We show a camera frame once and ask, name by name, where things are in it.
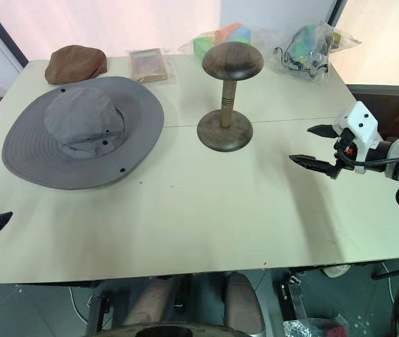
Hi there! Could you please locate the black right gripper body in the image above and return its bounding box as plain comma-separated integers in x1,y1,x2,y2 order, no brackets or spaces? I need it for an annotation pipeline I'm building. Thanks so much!
332,128,356,173

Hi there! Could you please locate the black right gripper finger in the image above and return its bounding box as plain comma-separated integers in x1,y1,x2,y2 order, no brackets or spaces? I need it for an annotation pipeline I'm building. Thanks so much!
288,153,344,180
306,123,344,140

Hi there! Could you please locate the dark wooden hat stand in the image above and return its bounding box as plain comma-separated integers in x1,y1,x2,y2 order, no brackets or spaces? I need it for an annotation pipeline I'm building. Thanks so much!
196,41,265,153

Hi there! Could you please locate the grey wide-brim bucket hat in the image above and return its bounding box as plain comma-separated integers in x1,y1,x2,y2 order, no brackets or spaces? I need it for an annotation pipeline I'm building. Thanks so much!
1,76,165,191

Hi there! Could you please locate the bag of coloured foam blocks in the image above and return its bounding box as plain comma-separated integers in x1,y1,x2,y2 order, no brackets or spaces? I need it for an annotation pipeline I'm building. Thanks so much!
179,22,257,58

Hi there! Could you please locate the tan rounded cylinder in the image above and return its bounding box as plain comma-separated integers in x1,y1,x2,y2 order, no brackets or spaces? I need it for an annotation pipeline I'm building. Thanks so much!
224,272,267,334
123,276,187,328

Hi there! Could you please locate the crumpled clear plastic bag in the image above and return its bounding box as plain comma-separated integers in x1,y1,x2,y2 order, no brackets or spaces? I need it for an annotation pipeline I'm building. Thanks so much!
282,315,351,337

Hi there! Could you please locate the brown flat cap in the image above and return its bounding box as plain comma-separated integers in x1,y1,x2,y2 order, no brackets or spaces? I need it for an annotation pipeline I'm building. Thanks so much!
44,44,109,85

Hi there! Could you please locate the brown packet in clear wrap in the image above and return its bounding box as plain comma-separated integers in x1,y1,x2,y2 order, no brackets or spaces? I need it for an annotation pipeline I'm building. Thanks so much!
126,47,177,86

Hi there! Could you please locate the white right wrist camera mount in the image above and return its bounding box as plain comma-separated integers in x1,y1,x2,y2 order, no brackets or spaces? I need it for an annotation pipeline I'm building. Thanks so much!
332,100,379,176

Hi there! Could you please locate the clear bag with corded item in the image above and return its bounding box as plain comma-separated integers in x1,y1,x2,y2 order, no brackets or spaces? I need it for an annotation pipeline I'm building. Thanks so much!
272,20,362,82

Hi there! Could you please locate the metal table frame bracket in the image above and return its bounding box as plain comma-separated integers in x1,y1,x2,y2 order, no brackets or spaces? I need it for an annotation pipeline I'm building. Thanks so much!
86,293,113,337
278,276,306,324

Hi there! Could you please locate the dark window frame post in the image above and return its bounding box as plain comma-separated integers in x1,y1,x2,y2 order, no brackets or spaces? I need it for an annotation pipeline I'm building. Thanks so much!
0,0,29,68

